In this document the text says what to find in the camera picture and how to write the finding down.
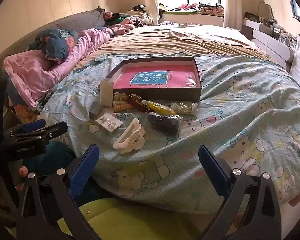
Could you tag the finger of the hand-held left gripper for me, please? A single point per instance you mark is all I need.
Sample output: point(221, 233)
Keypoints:
point(32, 126)
point(52, 130)

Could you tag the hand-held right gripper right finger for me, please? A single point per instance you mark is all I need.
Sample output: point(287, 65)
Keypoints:
point(212, 166)

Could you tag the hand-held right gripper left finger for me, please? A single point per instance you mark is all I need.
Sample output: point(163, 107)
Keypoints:
point(86, 166)

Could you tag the plastic bag with white items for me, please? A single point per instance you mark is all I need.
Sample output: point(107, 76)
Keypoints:
point(109, 122)

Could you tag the bag with pearl jewelry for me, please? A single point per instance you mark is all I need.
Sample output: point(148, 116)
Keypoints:
point(185, 108)

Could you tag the frosted plastic packet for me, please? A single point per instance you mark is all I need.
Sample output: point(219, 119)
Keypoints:
point(106, 93)

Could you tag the bag with yellow rings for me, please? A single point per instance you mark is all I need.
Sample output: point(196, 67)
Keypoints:
point(158, 108)

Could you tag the shallow cardboard box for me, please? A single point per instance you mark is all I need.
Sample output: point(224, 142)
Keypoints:
point(165, 94)

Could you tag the person's left hand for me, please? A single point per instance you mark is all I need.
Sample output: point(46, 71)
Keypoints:
point(22, 172)

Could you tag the teal cloth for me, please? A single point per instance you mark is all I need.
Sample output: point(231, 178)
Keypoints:
point(55, 157)

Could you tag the pink quilt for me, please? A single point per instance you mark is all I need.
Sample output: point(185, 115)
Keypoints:
point(35, 80)

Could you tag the white hair claw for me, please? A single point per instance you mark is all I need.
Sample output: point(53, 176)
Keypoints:
point(130, 137)

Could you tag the cartoon print blanket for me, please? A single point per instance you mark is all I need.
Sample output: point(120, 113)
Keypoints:
point(240, 105)

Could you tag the yellow green stool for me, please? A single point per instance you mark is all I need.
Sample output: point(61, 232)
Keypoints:
point(130, 220)

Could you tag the yellow hair claw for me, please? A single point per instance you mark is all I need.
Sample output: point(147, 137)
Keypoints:
point(121, 103)

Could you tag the brown hair clip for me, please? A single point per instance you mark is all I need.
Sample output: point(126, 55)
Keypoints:
point(137, 103)

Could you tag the blue floral quilt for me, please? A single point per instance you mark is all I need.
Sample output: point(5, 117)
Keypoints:
point(57, 42)

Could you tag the pink book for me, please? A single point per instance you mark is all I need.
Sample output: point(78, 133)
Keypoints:
point(130, 80)

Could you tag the grey quilted pillow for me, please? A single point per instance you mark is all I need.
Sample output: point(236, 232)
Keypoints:
point(82, 21)

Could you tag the pile of clothes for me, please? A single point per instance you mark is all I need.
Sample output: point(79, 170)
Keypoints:
point(125, 21)

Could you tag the brown bedsheet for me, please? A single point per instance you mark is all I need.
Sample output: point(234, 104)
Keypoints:
point(152, 42)

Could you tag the light floral cloth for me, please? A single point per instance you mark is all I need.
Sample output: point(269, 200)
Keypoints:
point(195, 33)

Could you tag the white grey dresser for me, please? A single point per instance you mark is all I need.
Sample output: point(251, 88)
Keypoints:
point(270, 45)

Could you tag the clothes on window sill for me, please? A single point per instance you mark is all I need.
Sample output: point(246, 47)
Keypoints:
point(207, 8)

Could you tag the heart shaped mirror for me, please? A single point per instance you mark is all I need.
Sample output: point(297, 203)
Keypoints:
point(265, 11)

